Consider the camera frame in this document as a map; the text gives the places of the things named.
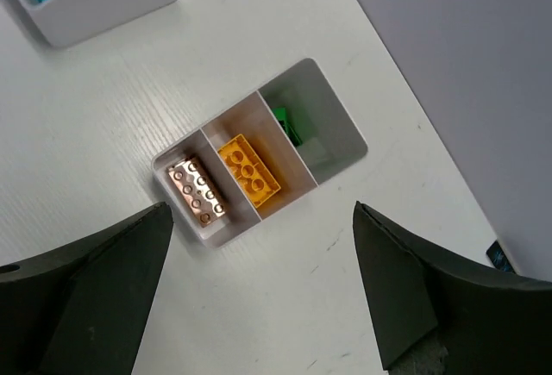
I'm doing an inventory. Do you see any right white divided container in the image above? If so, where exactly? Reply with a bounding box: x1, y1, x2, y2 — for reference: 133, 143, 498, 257
152, 58, 368, 248

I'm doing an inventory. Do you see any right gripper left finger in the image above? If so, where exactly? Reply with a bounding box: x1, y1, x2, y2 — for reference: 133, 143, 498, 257
1, 203, 173, 374

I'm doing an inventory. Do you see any dark green lego brick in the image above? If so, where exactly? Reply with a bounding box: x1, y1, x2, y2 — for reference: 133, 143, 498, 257
272, 107, 303, 147

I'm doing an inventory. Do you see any right blue table label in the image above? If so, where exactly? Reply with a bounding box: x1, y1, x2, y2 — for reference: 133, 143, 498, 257
486, 241, 516, 274

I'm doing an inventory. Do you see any orange lego plate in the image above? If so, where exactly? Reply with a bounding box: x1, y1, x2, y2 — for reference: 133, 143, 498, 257
166, 157, 226, 228

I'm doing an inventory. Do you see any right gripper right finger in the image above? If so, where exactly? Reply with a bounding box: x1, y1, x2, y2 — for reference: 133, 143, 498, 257
353, 203, 551, 374

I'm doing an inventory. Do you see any yellow orange teal lego stack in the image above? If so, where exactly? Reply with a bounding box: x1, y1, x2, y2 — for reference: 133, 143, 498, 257
218, 134, 281, 209

